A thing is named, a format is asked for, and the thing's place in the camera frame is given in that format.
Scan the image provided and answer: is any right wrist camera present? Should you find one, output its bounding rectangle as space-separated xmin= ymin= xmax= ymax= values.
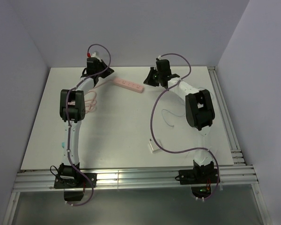
xmin=156 ymin=55 xmax=165 ymax=63

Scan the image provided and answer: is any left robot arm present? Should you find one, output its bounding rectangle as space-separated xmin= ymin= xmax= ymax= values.
xmin=59 ymin=56 xmax=114 ymax=166

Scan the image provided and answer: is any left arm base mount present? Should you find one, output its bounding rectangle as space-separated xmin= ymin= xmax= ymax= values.
xmin=50 ymin=164 xmax=97 ymax=204

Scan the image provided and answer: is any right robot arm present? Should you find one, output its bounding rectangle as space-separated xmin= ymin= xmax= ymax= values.
xmin=144 ymin=58 xmax=215 ymax=183

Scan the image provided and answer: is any silver white charger plug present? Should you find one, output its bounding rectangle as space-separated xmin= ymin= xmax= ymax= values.
xmin=148 ymin=138 xmax=161 ymax=154

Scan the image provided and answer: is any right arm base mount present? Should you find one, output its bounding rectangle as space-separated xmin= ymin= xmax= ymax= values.
xmin=175 ymin=162 xmax=220 ymax=199

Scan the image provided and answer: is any aluminium front rail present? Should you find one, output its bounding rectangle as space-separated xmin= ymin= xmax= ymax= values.
xmin=12 ymin=165 xmax=259 ymax=192

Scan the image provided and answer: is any pink power strip cord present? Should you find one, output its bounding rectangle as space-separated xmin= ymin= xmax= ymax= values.
xmin=67 ymin=78 xmax=115 ymax=113

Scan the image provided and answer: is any light blue charging cable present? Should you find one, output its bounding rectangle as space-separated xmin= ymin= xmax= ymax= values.
xmin=162 ymin=87 xmax=216 ymax=128

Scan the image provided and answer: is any aluminium side rail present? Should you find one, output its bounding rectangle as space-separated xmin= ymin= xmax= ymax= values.
xmin=207 ymin=67 xmax=246 ymax=166

